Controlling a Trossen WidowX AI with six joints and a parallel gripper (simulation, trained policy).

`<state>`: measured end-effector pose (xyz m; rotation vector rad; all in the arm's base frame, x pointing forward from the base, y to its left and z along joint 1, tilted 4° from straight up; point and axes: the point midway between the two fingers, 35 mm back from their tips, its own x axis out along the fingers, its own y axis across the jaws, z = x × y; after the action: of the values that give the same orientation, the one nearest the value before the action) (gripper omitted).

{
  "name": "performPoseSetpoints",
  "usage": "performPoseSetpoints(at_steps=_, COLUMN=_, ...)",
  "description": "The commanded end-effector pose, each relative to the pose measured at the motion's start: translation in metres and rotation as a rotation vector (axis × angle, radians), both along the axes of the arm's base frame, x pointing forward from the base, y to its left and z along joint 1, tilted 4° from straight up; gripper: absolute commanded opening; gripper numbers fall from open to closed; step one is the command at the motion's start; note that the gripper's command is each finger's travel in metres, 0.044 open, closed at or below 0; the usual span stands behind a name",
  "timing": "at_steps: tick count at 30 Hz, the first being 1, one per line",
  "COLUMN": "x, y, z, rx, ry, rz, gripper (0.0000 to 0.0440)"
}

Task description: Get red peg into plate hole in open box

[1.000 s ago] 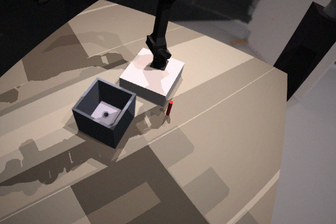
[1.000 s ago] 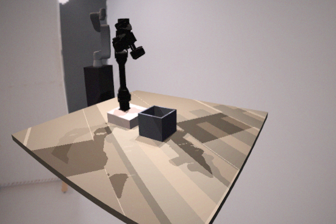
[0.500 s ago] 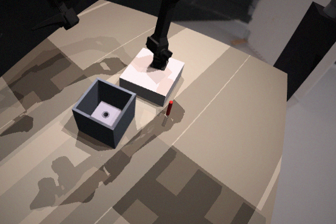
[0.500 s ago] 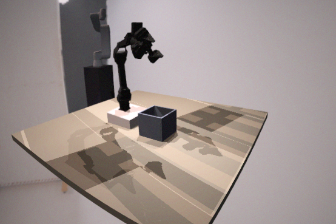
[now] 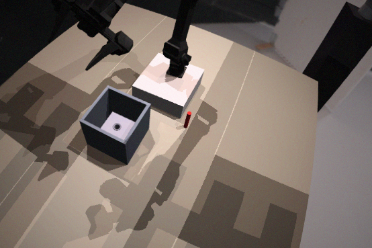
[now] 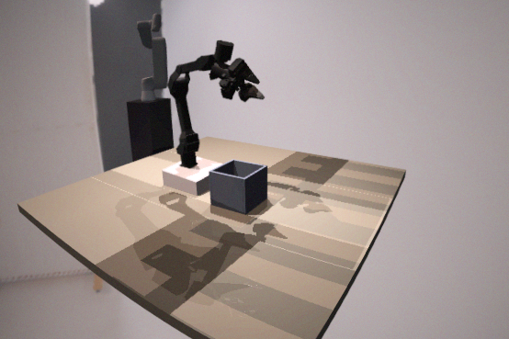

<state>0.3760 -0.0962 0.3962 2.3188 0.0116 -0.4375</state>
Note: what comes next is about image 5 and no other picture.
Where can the red peg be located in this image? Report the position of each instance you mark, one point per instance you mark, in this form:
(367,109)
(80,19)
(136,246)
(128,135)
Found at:
(187,119)

